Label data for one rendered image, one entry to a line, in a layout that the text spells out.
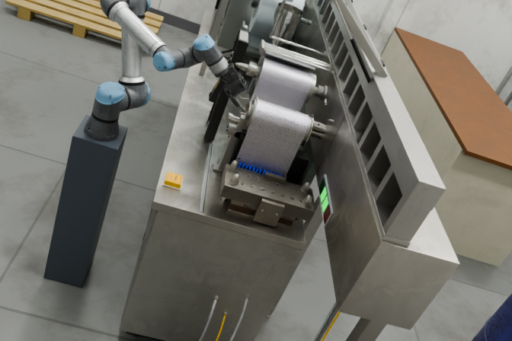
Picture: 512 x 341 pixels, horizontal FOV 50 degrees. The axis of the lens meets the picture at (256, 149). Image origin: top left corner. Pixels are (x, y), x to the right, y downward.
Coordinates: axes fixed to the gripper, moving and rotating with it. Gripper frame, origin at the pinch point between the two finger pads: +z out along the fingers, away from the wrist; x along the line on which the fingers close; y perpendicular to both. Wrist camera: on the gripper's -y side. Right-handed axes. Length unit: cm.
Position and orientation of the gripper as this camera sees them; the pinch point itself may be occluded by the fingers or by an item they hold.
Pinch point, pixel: (242, 109)
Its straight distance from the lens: 229.8
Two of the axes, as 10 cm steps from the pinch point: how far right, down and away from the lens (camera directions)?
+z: 5.1, 7.3, 4.5
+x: 0.1, -5.3, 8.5
